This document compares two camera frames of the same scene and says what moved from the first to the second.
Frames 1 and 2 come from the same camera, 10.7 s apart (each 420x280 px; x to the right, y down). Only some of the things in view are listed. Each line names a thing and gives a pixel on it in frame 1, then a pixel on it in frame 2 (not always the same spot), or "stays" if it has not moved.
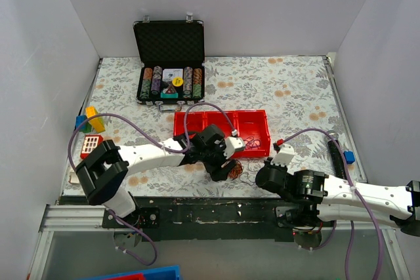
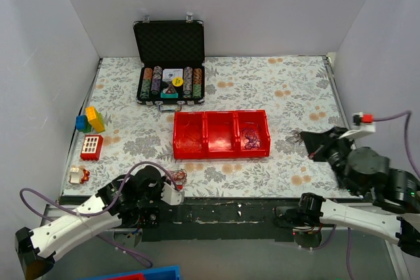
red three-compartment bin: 251,126 stays
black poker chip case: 172,72 stays
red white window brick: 90,143 stays
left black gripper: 222,168 to 148,214
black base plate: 210,219 stays
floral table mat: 304,107 stays
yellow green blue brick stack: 94,124 stays
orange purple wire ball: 236,171 to 180,177
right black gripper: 267,178 to 325,148
